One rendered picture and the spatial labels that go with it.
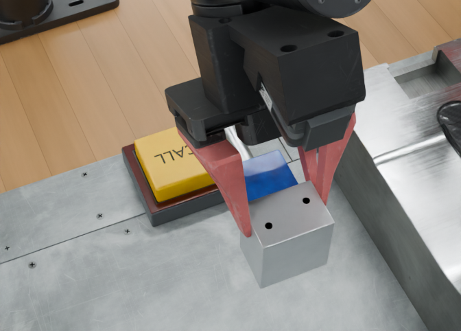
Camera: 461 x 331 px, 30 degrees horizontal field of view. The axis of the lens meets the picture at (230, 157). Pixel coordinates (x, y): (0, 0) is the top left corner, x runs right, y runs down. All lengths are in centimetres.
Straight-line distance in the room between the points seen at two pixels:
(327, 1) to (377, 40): 48
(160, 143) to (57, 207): 11
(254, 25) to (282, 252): 16
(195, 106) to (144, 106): 33
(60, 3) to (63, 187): 24
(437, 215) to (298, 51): 28
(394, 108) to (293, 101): 30
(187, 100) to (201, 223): 24
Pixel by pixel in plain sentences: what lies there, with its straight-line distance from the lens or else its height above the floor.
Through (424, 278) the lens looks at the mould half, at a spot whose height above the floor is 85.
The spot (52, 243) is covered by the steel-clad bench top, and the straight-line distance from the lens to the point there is 75.
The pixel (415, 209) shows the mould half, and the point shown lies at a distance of 65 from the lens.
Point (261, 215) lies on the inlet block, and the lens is 55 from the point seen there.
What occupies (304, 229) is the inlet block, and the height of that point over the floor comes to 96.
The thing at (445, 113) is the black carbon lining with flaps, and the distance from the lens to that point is 71.
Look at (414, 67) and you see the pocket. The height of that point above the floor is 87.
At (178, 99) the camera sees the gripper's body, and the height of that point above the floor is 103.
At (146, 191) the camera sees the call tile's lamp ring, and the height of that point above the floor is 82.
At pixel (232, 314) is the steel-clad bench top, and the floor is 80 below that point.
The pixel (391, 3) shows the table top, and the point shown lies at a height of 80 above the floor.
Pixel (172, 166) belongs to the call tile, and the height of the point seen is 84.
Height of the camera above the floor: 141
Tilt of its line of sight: 52 degrees down
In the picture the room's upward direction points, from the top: 2 degrees counter-clockwise
